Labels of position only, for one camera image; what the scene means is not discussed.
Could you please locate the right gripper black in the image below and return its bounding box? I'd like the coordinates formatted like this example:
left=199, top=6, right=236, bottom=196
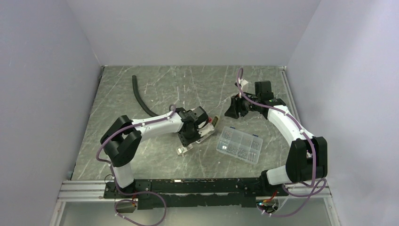
left=224, top=90, right=261, bottom=119

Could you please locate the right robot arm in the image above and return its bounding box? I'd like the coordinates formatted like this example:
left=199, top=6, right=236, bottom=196
left=224, top=79, right=327, bottom=195

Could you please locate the white staple box tray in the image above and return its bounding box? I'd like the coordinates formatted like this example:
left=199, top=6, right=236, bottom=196
left=177, top=145, right=192, bottom=156

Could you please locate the clear plastic screw organizer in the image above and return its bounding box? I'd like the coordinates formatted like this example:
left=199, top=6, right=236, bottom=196
left=216, top=126, right=263, bottom=164

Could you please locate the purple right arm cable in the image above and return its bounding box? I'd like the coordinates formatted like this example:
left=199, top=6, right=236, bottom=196
left=236, top=67, right=327, bottom=218

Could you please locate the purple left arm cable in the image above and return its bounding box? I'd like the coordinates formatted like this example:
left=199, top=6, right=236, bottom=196
left=96, top=104, right=168, bottom=226

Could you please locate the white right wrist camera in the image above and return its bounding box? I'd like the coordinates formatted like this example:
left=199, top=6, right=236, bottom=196
left=235, top=78, right=249, bottom=92

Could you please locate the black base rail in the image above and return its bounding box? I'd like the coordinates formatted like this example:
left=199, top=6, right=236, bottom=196
left=104, top=177, right=288, bottom=210

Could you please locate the aluminium frame rail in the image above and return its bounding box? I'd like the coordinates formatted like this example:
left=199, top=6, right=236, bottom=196
left=278, top=65, right=319, bottom=178
left=58, top=178, right=332, bottom=202

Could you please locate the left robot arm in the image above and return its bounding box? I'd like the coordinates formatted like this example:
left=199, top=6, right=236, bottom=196
left=96, top=105, right=215, bottom=198

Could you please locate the black rubber hose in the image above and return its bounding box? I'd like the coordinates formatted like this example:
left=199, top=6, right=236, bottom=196
left=132, top=74, right=158, bottom=118

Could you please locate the aluminium frame rail right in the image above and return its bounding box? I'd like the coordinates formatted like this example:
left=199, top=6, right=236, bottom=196
left=278, top=65, right=319, bottom=178

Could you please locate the aluminium frame rail front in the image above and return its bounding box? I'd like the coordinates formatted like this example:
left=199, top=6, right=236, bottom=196
left=58, top=178, right=332, bottom=202

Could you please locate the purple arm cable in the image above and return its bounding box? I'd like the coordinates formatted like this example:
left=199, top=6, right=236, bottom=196
left=236, top=67, right=327, bottom=218
left=96, top=104, right=168, bottom=226

